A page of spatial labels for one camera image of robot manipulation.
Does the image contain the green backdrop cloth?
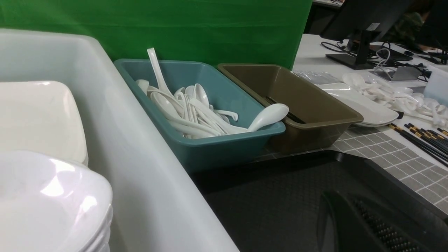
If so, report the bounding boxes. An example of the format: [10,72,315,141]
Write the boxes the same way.
[0,0,312,69]

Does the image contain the black serving tray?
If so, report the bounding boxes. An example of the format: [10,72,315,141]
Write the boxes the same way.
[191,150,447,252]

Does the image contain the brown plastic chopstick bin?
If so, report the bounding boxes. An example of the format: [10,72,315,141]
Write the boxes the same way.
[218,63,364,154]

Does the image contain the stack of white bowls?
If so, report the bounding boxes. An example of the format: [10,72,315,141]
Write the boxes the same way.
[0,150,113,252]

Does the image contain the teal plastic spoon bin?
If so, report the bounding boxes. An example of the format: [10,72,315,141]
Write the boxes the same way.
[114,59,285,173]

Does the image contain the pile of white spoons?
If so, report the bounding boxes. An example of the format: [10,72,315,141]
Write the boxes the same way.
[136,79,248,139]

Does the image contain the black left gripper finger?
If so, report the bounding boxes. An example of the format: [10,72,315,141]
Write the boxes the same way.
[316,190,447,252]

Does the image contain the white plates at right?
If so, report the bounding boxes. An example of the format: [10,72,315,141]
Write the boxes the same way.
[317,83,399,127]

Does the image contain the stack of white square plates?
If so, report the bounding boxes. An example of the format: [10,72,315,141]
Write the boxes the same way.
[0,81,89,166]

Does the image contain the black monitor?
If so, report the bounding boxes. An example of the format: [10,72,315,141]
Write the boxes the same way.
[320,0,412,70]

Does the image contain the upright white spoon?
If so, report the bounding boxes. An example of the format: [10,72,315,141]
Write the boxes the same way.
[147,48,174,97]

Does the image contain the grey checked tablecloth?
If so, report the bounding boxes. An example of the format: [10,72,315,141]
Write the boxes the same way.
[252,124,448,215]

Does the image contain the large white plastic bin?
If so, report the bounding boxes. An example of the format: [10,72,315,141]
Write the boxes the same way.
[0,29,238,252]

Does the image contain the loose black chopsticks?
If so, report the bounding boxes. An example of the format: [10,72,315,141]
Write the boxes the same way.
[388,123,448,168]

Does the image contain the white spoon on bin rim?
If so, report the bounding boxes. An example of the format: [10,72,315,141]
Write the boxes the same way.
[247,103,289,132]

